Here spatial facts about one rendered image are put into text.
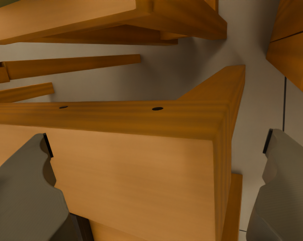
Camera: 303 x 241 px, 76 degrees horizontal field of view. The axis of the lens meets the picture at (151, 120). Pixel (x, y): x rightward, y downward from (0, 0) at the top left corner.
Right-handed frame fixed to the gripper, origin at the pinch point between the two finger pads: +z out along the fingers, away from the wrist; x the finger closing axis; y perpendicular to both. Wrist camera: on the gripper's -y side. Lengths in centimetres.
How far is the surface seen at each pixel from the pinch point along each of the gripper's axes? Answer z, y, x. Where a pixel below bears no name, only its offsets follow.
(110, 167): 5.7, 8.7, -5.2
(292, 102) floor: 70, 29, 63
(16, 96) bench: 113, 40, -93
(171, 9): 22.8, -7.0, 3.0
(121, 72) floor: 112, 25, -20
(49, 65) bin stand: 53, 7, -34
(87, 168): 7.2, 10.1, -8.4
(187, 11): 30.3, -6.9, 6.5
